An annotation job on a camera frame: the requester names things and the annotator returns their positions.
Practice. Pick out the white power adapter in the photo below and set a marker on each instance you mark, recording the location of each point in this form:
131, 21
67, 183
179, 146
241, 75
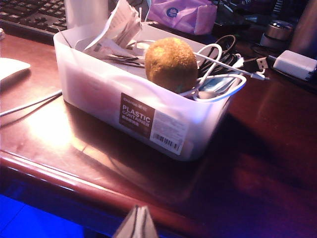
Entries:
294, 64

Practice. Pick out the crumpled white paper receipts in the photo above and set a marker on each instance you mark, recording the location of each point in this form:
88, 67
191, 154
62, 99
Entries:
116, 37

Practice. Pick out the purple tissue pack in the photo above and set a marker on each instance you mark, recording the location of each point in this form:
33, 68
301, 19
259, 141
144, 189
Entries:
183, 15

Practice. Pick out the white computer mouse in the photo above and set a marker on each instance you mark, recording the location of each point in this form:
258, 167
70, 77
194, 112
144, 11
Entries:
12, 68

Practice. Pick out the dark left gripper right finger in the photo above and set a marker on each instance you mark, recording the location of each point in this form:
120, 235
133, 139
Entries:
149, 228

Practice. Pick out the black computer keyboard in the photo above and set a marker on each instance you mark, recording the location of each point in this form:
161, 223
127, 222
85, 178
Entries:
29, 15

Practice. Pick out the white steel thermos bottle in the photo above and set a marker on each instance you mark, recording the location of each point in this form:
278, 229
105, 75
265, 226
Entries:
84, 12

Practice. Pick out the brown fuzzy kiwi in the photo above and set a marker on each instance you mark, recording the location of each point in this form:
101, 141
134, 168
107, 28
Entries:
171, 64

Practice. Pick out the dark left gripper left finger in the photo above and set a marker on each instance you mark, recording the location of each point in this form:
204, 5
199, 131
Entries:
132, 228

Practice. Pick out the silver thermos cap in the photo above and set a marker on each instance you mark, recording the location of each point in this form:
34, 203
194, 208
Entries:
277, 32

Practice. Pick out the translucent plastic storage box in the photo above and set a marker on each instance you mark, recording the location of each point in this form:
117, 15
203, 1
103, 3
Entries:
99, 99

